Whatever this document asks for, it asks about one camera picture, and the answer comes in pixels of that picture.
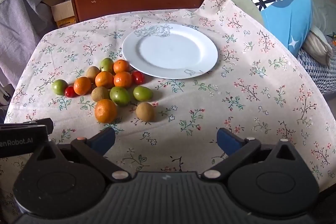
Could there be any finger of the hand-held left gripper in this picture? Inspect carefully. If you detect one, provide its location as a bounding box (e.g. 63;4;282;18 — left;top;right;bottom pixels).
0;118;53;134

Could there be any open cardboard box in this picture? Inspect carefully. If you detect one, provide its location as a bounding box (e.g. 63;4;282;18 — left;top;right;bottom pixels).
43;0;78;29

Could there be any houndstooth blanket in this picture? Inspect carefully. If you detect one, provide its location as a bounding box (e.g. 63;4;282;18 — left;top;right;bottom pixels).
296;47;336;95

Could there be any white plate with flower print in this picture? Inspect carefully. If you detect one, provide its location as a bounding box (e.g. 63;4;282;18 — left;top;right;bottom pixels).
122;24;218;80

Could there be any floral tablecloth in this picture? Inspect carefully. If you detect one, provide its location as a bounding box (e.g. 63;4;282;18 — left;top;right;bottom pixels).
4;0;336;214

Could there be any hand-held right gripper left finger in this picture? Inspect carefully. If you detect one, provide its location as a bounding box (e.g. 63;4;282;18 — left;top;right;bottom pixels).
28;127;132;183

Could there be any brown kiwi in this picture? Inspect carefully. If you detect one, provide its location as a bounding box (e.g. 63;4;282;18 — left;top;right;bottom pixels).
86;66;101;83
91;86;111;102
136;102;155;122

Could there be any grey-green cushion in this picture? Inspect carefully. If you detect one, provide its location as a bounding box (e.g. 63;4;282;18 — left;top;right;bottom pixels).
218;0;265;28

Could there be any lavender checked cloth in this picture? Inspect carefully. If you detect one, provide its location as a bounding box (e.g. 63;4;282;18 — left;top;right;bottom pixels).
0;0;58;89

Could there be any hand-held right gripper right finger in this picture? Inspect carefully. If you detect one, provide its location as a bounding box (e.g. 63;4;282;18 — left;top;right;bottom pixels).
202;128;305;182

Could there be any beige pillow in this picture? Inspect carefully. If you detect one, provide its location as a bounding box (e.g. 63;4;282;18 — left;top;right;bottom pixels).
301;26;334;67

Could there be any pale green jujube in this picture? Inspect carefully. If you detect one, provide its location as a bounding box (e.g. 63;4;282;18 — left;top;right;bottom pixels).
99;58;114;74

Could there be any red cherry tomato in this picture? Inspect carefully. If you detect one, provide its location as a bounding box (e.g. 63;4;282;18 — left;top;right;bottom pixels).
131;71;145;85
64;86;77;98

